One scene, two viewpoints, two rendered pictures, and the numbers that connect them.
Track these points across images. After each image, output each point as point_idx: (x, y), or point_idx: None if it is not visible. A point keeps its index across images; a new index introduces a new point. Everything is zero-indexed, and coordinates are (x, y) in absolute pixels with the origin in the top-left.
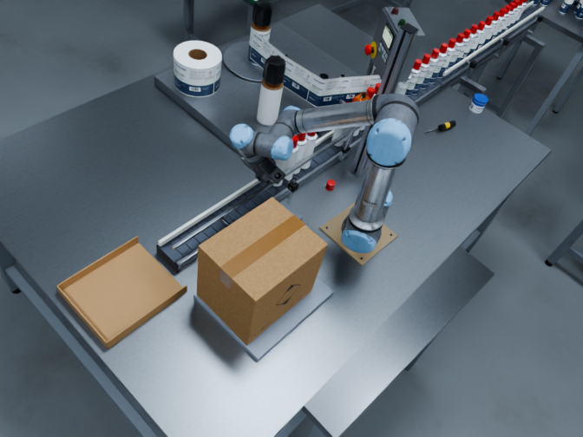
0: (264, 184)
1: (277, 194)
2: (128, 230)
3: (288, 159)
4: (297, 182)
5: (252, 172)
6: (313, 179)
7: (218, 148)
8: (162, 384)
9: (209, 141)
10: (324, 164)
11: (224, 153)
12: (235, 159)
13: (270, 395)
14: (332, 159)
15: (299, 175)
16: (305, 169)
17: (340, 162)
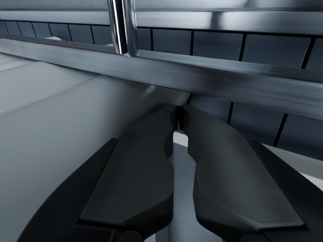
0: (208, 110)
1: (216, 26)
2: None
3: (8, 109)
4: (108, 16)
5: (182, 150)
6: (79, 6)
7: (189, 227)
8: None
9: (188, 241)
10: (22, 14)
11: (188, 216)
12: (183, 194)
13: None
14: (5, 10)
15: (87, 34)
16: (63, 38)
17: (16, 4)
